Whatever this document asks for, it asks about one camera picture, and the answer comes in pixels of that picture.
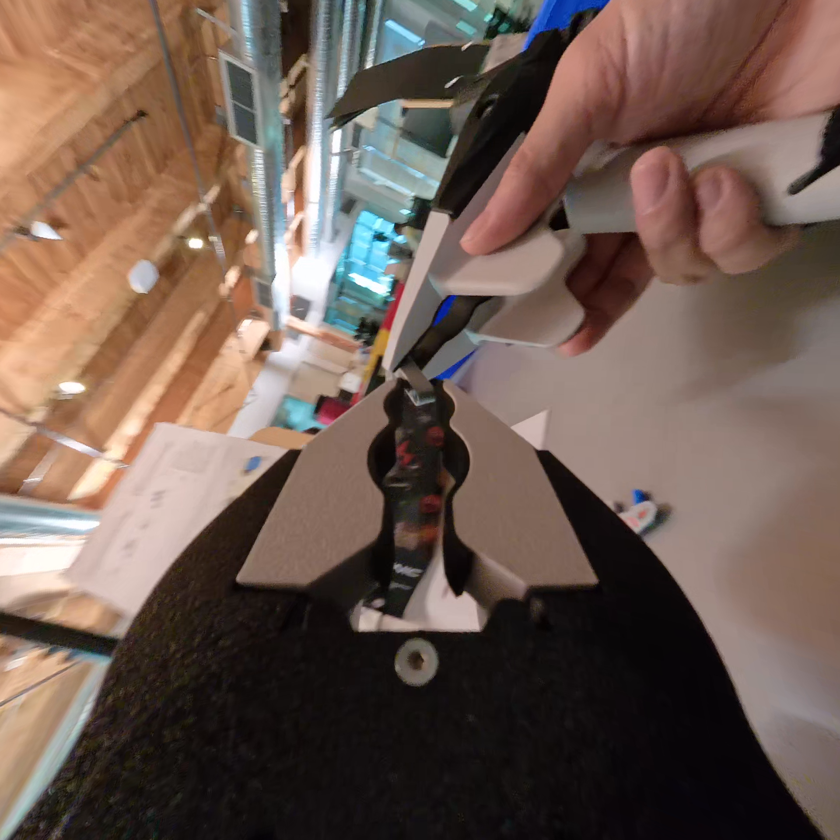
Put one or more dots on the grey desk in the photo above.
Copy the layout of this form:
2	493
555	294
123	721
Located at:
722	459

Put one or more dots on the white round ceiling device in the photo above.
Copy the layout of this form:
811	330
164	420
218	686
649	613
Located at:
142	275

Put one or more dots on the person's right hand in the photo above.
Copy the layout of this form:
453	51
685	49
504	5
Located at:
656	72

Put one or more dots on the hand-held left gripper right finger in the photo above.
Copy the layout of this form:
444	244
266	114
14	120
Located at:
518	518

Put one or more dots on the black toy truck box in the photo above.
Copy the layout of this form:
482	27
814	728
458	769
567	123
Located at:
417	499

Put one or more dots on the grey angled brick beam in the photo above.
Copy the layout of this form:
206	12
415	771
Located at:
417	380

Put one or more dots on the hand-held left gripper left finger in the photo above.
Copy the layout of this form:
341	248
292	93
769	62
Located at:
315	518

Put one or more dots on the black panel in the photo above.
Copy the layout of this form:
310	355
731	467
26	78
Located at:
407	82

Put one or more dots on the small grey red-striped brick assembly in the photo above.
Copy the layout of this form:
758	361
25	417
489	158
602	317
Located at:
643	515

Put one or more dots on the silver ventilation duct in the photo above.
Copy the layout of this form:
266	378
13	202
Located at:
262	164

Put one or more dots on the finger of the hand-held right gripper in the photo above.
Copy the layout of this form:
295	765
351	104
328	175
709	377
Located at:
531	321
426	275

